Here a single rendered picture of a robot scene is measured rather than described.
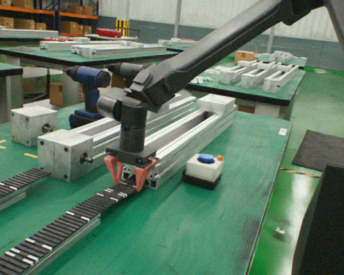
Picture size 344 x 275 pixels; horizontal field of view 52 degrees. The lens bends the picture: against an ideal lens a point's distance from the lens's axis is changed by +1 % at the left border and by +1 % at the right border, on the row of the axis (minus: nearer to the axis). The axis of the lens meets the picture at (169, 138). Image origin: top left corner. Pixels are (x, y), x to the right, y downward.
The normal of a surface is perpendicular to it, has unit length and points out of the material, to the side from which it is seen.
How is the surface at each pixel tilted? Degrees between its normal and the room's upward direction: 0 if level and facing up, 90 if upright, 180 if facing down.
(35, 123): 90
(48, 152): 90
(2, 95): 90
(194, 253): 0
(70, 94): 90
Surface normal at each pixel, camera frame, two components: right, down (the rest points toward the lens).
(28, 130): -0.51, 0.21
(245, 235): 0.11, -0.94
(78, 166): 0.91, 0.22
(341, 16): -0.46, -0.51
